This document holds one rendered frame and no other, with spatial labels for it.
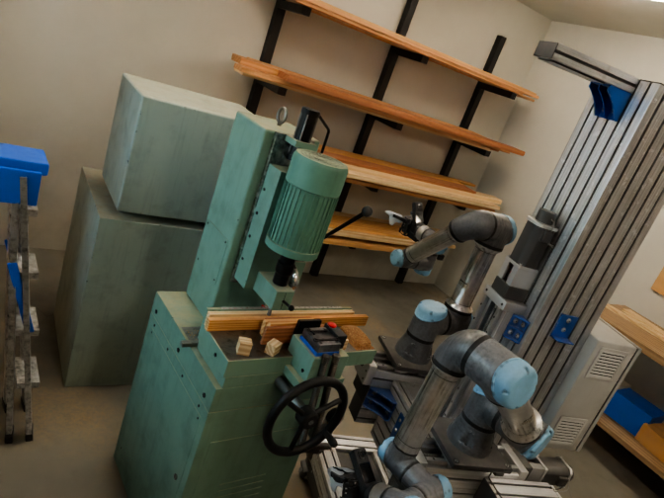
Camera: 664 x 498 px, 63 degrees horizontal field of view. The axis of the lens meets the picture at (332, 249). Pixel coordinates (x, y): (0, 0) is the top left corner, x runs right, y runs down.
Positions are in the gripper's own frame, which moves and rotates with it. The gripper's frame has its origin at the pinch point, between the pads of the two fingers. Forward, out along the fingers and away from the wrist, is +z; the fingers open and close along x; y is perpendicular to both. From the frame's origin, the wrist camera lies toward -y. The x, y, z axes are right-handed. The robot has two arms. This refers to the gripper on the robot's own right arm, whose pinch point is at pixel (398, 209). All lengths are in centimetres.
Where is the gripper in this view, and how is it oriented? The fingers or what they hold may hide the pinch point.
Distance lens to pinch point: 260.0
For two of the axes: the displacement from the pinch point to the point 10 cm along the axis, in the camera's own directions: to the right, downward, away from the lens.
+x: 8.6, -0.1, 5.0
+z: -4.6, -4.5, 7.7
